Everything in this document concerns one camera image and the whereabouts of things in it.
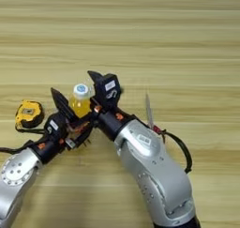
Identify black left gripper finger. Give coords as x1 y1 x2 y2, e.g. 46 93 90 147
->
65 125 94 151
50 87 77 121

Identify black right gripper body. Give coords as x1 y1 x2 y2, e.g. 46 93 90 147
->
89 96 137 143

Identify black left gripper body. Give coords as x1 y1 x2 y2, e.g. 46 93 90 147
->
28 112 95 165

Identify orange juice bottle white cap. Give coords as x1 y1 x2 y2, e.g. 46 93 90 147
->
67 83 96 120

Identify yellow black tape measure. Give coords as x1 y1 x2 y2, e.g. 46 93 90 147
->
14 99 46 136

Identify red handled scissors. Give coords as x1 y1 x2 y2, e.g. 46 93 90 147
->
144 93 166 136

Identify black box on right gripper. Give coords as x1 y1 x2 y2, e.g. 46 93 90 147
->
94 73 122 110

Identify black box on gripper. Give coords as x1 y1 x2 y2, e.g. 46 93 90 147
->
43 112 68 136
94 73 122 110

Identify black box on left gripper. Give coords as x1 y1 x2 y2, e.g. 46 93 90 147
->
43 112 68 136

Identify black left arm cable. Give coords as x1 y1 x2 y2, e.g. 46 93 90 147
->
0 139 36 155

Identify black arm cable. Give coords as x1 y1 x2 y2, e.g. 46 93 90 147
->
155 129 193 175
0 139 36 155

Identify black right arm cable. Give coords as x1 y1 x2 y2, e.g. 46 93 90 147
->
155 129 193 175

